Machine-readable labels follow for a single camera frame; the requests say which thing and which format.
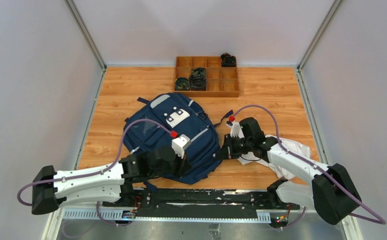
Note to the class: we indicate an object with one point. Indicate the black rolled belt middle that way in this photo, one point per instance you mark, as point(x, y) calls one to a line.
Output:
point(198, 79)

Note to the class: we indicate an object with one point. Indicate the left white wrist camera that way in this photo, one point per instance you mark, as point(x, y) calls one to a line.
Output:
point(180, 144)

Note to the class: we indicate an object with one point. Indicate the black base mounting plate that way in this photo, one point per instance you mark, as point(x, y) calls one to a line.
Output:
point(200, 203)

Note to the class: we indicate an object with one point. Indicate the navy blue backpack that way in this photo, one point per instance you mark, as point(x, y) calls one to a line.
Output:
point(177, 121)

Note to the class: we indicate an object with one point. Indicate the wooden compartment tray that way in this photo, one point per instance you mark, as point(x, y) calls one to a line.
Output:
point(222, 82)

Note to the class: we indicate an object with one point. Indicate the white cloth garment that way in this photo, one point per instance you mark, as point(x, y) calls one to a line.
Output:
point(283, 160)

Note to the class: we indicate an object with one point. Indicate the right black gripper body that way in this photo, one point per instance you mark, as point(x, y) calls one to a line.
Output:
point(241, 145)

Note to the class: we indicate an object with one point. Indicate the black rolled belt left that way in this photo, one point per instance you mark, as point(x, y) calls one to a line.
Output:
point(182, 84)

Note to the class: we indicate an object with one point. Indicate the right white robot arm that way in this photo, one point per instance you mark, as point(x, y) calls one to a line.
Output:
point(327, 189)

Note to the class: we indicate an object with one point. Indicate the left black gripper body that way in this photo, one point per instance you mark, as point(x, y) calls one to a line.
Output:
point(183, 164)

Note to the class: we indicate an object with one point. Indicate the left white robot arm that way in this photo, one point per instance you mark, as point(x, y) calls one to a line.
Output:
point(55, 189)

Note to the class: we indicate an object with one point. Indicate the aluminium frame rail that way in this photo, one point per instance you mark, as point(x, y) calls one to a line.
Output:
point(87, 222)

